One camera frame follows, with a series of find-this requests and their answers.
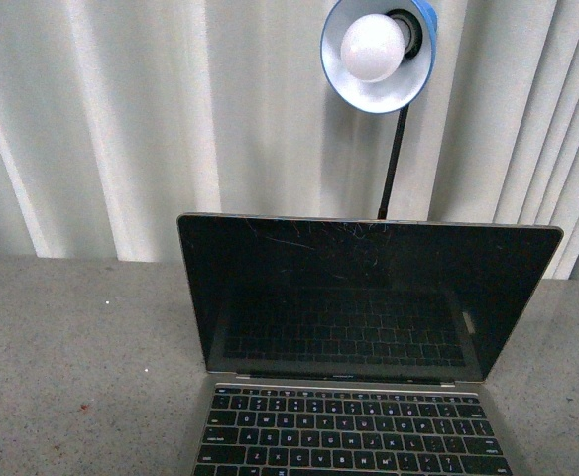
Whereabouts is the white curtain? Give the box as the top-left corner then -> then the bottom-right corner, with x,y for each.
0,1 -> 579,279

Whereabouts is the grey laptop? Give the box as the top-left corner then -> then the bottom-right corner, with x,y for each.
177,213 -> 563,475

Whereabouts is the blue desk lamp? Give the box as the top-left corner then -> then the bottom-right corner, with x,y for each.
320,0 -> 438,219

